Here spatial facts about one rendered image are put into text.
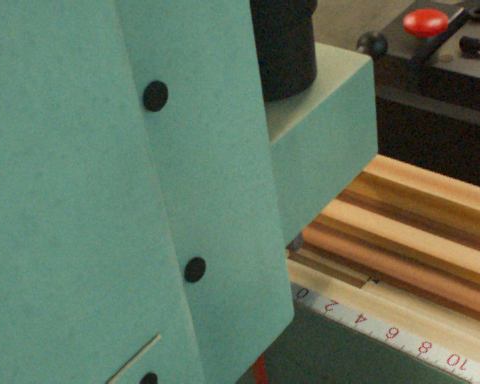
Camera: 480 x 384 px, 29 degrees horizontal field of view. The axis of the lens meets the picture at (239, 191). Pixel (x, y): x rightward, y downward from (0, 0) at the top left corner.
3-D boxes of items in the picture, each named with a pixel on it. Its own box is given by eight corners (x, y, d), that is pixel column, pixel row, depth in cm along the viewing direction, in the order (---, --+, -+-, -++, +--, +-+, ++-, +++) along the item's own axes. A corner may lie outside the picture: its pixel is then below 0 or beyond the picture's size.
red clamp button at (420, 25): (456, 24, 64) (456, 10, 63) (434, 44, 62) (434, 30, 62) (417, 15, 66) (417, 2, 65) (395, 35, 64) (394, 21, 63)
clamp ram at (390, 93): (536, 178, 67) (544, 70, 62) (488, 238, 63) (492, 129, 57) (425, 144, 72) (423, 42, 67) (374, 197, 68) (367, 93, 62)
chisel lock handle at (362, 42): (395, 56, 59) (393, 27, 58) (338, 107, 55) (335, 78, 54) (368, 49, 60) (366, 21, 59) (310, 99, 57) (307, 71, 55)
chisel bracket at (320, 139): (382, 174, 57) (375, 54, 52) (241, 319, 49) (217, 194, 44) (284, 142, 61) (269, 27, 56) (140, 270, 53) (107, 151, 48)
